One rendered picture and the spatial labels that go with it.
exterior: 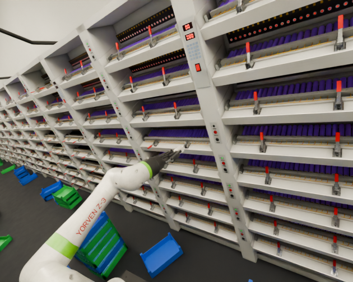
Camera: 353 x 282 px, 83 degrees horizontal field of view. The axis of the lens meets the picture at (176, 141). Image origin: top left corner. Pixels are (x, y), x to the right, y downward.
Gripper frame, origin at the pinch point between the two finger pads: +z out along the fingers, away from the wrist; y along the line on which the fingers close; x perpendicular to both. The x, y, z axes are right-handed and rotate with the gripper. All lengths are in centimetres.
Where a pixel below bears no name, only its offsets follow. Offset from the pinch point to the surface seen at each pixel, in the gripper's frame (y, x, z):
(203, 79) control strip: 23.6, 35.7, -1.6
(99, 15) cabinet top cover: -27, 77, -10
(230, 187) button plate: 22.7, -25.9, 11.8
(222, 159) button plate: 22.7, -6.8, 7.7
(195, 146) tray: 5.6, -0.7, 8.9
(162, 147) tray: -19.7, -1.9, 6.9
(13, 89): -253, 69, -3
